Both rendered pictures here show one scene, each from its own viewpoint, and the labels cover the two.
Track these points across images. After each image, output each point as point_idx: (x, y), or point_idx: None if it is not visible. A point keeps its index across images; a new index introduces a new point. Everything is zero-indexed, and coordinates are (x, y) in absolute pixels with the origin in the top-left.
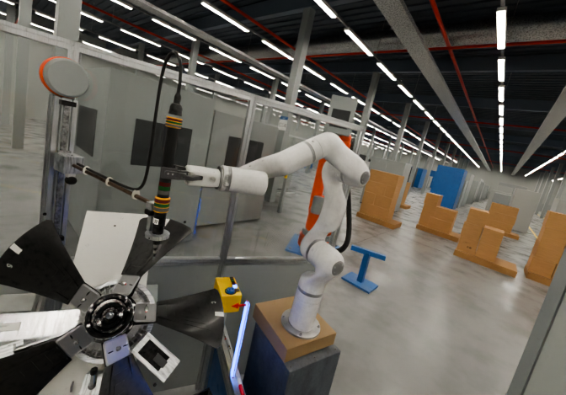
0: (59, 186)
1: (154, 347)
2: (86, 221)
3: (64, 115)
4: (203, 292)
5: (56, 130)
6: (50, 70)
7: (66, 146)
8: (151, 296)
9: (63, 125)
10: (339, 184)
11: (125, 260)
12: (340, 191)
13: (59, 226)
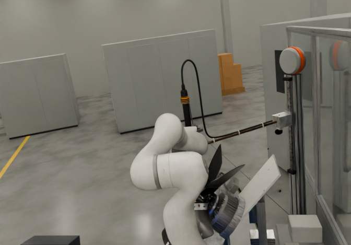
0: (289, 135)
1: None
2: (268, 160)
3: (287, 87)
4: (211, 228)
5: (286, 97)
6: (280, 59)
7: (289, 108)
8: (232, 218)
9: (287, 93)
10: (178, 189)
11: (253, 193)
12: (173, 198)
13: (292, 164)
